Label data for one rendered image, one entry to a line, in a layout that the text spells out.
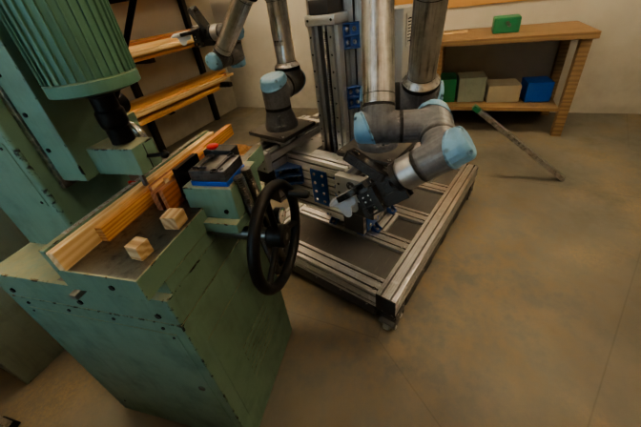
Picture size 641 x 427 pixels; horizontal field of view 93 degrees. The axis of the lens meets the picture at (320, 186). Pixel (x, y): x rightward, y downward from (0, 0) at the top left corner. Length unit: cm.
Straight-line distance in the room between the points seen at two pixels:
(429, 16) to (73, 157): 91
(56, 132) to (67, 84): 16
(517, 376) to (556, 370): 15
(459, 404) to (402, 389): 20
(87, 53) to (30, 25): 8
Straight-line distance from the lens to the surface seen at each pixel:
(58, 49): 75
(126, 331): 100
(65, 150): 90
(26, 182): 100
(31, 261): 114
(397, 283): 141
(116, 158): 86
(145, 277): 70
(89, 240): 83
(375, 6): 78
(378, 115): 70
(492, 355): 158
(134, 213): 87
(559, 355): 167
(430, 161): 64
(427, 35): 93
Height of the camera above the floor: 131
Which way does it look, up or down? 32 degrees down
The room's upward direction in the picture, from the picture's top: 8 degrees counter-clockwise
